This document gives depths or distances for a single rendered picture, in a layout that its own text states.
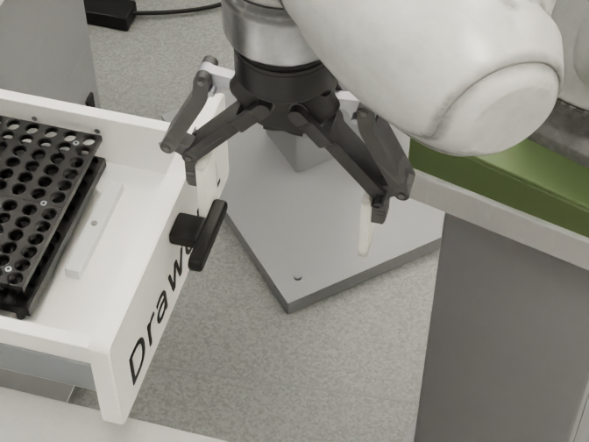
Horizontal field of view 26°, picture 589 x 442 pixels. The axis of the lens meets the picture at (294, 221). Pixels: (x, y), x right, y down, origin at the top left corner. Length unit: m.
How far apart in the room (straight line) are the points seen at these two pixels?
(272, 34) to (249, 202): 1.39
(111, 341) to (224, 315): 1.17
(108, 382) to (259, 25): 0.31
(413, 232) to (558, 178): 0.97
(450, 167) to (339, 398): 0.82
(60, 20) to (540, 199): 0.68
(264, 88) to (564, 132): 0.44
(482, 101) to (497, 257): 0.74
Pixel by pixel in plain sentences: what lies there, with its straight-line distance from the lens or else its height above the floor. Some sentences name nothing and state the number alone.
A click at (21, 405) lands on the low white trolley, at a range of 1.15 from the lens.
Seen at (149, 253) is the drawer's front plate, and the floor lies 0.93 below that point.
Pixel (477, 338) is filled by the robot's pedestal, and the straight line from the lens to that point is 1.52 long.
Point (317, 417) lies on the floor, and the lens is 2.01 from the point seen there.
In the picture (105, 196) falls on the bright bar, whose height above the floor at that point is 0.85.
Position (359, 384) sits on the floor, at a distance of 2.05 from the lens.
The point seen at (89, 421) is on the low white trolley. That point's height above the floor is 0.76.
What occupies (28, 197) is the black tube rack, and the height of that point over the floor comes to 0.90.
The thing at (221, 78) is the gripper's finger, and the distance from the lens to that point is 0.96.
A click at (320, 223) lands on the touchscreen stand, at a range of 2.20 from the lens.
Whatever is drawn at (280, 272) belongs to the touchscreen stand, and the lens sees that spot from 2.14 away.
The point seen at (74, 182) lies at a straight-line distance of 1.11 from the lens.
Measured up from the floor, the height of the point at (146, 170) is 0.84.
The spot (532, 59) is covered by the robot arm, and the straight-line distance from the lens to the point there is 0.67.
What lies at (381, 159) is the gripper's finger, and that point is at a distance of 0.96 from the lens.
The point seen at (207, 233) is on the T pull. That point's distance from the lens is 1.05.
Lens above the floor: 1.71
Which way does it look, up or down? 49 degrees down
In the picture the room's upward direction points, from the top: straight up
